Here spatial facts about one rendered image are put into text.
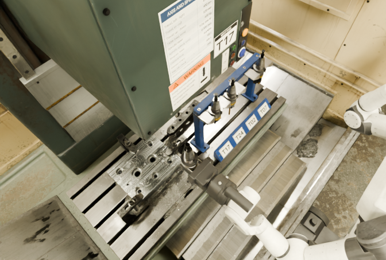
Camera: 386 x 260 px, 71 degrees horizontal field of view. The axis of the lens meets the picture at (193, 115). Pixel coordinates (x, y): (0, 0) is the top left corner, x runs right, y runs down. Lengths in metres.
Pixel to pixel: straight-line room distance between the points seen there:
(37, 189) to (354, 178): 2.35
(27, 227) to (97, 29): 1.44
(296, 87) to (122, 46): 1.48
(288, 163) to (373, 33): 0.79
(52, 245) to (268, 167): 1.22
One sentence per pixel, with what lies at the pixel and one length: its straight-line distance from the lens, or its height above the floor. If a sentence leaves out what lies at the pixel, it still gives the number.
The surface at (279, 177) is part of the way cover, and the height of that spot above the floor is 0.72.
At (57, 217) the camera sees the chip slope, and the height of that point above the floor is 0.65.
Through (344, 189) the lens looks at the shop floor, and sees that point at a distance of 2.57.
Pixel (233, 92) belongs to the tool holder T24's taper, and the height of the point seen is 1.26.
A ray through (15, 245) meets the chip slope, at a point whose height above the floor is 0.75.
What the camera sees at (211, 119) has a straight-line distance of 1.18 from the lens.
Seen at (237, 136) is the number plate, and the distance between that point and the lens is 1.46.
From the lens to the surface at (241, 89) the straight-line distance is 1.28.
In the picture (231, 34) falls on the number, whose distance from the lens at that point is 0.80.
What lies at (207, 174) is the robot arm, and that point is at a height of 1.28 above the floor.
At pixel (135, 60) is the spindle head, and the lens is 0.55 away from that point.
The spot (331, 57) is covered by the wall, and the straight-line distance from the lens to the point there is 1.69.
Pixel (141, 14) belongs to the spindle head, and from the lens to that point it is 0.52.
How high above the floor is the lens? 2.20
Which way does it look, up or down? 56 degrees down
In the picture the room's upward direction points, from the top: 5 degrees counter-clockwise
